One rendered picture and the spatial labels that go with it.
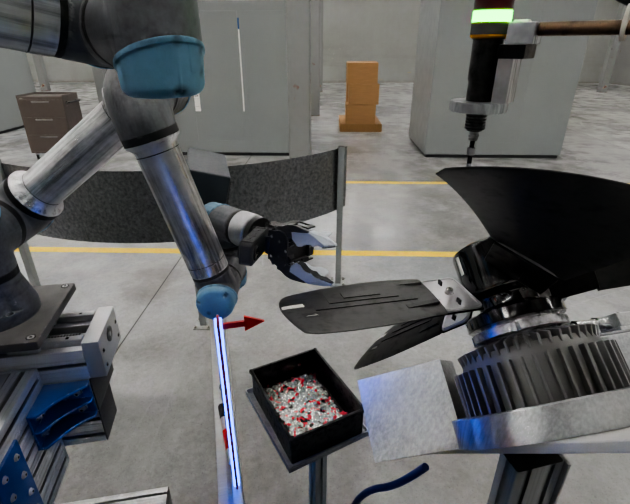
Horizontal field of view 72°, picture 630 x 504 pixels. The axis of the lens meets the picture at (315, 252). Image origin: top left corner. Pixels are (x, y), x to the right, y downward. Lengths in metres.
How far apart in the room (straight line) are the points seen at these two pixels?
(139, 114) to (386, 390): 0.59
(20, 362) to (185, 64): 0.77
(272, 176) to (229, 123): 4.33
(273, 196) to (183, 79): 2.10
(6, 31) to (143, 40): 0.15
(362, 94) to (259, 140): 2.68
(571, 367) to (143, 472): 1.70
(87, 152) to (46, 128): 6.43
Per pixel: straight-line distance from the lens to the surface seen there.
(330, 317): 0.58
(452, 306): 0.67
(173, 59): 0.40
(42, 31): 0.51
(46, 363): 1.04
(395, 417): 0.75
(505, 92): 0.58
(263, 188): 2.45
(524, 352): 0.64
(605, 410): 0.61
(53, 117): 7.30
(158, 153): 0.77
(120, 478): 2.05
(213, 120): 6.79
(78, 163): 0.97
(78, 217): 2.65
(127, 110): 0.77
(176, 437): 2.11
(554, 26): 0.58
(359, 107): 8.67
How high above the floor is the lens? 1.53
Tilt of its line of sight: 26 degrees down
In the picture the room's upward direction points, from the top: straight up
